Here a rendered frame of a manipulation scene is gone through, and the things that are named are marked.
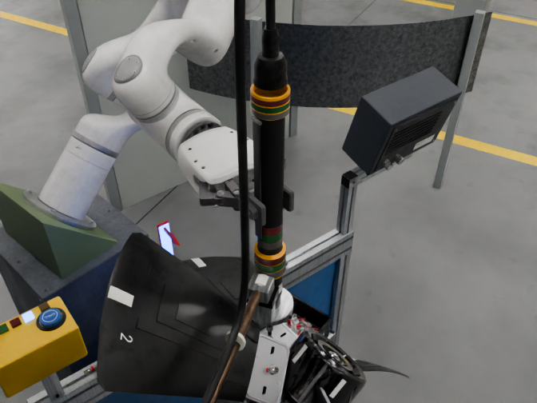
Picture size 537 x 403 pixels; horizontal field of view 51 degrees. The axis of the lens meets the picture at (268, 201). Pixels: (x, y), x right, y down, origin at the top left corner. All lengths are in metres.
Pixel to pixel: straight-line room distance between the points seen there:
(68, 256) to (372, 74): 1.69
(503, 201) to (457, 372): 1.14
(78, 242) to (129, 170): 1.54
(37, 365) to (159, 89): 0.60
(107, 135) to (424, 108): 0.76
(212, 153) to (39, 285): 0.79
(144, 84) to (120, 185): 2.17
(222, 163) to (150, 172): 2.27
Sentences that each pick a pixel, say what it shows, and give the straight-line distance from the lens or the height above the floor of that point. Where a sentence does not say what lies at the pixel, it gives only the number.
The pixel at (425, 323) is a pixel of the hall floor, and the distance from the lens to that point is 2.54.
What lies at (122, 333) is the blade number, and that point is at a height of 1.41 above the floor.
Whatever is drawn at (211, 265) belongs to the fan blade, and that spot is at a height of 1.16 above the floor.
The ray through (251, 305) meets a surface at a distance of 0.74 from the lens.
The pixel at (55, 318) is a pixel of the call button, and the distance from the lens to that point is 1.17.
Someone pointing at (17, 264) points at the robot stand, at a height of 0.93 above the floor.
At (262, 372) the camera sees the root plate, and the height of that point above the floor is 1.26.
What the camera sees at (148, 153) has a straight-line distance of 2.93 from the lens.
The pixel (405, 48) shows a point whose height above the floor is 0.84.
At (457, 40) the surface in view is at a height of 0.84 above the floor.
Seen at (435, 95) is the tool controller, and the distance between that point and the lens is 1.49.
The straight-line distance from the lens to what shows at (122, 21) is 2.59.
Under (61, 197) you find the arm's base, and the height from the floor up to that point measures 1.08.
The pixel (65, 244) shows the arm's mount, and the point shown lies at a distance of 1.39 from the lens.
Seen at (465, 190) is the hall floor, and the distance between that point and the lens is 3.24.
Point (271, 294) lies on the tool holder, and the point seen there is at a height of 1.36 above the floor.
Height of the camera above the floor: 1.95
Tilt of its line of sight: 41 degrees down
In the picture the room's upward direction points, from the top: straight up
